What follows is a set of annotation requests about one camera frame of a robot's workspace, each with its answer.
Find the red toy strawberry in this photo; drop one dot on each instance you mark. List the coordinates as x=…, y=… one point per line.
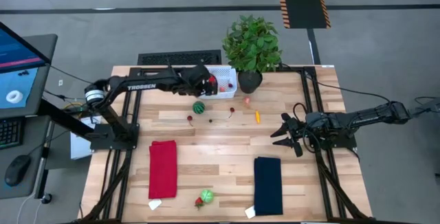
x=212, y=79
x=199, y=202

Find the striped green toy watermelon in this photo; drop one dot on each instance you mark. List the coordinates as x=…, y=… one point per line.
x=198, y=108

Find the black desk caster wheel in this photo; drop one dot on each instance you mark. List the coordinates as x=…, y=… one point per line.
x=46, y=198

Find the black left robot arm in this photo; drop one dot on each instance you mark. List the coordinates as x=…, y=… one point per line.
x=144, y=84

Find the green plant in black pot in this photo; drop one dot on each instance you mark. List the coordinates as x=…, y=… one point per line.
x=252, y=45

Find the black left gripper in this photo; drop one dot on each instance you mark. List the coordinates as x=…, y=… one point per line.
x=197, y=79

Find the folded dark blue cloth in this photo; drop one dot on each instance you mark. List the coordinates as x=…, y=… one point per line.
x=268, y=186

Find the black aluminium table frame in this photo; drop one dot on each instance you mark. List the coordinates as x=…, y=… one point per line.
x=309, y=71

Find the black orange striped floor mat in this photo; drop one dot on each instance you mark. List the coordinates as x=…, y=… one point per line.
x=302, y=0

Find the white box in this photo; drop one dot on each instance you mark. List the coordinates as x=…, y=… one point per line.
x=79, y=145

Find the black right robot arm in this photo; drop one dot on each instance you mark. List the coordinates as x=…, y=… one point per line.
x=364, y=117

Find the large green toy cabbage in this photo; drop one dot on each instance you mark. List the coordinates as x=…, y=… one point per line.
x=207, y=196

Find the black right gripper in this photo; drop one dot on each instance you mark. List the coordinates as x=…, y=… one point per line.
x=299, y=129

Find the white paper tag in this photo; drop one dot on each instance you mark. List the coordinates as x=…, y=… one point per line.
x=154, y=204
x=250, y=212

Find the white perforated plastic basket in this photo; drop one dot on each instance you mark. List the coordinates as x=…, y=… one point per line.
x=227, y=74

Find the folded red cloth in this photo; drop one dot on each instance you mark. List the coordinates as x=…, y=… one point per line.
x=163, y=169

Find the black computer mouse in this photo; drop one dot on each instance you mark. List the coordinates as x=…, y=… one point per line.
x=17, y=170

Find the black computer keyboard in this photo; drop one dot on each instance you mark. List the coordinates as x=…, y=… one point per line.
x=9, y=133

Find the small pink toy fruit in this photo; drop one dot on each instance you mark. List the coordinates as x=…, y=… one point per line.
x=247, y=101

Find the computer monitor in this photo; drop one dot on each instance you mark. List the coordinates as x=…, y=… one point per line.
x=17, y=79

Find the black perforated floor grate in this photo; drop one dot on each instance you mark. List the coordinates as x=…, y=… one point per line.
x=178, y=58

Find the grey computer desk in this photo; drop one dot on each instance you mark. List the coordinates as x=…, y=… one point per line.
x=34, y=169

